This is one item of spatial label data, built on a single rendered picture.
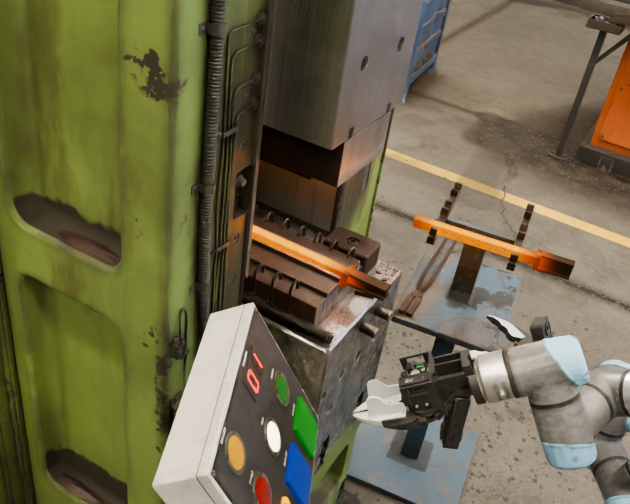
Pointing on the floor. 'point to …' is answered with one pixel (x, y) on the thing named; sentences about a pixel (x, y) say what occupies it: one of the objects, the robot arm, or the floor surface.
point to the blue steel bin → (427, 40)
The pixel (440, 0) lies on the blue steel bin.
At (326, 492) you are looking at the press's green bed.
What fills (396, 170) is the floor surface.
